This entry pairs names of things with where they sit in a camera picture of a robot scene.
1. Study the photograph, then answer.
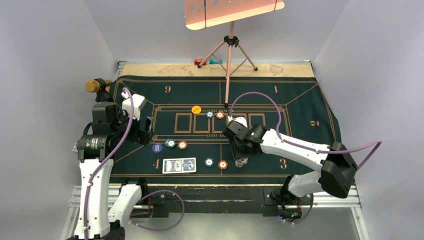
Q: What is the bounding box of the green blue poker chip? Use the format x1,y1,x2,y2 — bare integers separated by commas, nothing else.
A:
164,138,176,148
204,158,215,167
205,111,214,119

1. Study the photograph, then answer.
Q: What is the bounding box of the aluminium frame rail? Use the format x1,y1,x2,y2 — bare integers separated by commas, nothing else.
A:
59,183,369,240

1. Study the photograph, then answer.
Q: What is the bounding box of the blue playing card deck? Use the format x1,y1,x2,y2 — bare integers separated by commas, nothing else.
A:
162,157,197,174

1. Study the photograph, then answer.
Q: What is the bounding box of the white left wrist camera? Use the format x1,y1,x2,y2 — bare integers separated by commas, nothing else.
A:
121,92,147,120

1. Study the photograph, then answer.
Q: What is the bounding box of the blue small blind button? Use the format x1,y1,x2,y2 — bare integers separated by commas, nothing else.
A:
151,143,163,153

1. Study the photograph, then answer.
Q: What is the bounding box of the white blue chip stack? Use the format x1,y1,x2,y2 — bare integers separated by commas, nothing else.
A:
234,157,249,168

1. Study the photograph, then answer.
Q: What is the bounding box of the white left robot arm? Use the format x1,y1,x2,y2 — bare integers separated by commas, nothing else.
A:
71,99,153,240

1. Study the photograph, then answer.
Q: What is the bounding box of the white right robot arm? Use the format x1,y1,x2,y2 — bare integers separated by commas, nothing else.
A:
222,117,358,204

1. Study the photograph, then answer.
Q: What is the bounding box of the orange poker chip stack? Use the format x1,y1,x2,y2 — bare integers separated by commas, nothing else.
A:
217,160,229,170

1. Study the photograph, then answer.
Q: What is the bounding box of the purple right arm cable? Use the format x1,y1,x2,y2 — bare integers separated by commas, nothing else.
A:
228,91,382,226

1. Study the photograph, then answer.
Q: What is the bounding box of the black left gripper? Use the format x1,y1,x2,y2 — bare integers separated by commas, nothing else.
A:
111,105,153,145

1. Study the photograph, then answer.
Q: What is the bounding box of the pink music stand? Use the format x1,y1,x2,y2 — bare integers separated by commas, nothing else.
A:
183,0,286,109

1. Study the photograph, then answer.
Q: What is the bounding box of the dark green poker mat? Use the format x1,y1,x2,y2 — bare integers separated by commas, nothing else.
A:
109,75,341,185

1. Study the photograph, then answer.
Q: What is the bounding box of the red clip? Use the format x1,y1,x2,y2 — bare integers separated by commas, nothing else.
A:
193,59,207,66

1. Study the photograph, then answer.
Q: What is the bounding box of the gold knob black clamp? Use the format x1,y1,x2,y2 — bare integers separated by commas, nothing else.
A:
84,78,114,103

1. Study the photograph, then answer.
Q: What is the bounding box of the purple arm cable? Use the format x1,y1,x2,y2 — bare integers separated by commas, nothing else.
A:
228,91,382,226
81,87,186,240

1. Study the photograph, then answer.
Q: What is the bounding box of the yellow big blind button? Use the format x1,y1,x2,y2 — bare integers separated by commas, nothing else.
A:
191,105,202,115

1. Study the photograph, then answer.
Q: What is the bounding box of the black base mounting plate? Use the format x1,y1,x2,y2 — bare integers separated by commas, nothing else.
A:
147,184,313,219

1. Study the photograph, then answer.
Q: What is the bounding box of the teal clip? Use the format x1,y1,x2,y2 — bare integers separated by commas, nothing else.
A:
209,59,223,65

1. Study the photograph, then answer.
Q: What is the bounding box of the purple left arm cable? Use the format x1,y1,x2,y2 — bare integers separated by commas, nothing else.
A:
81,87,186,240

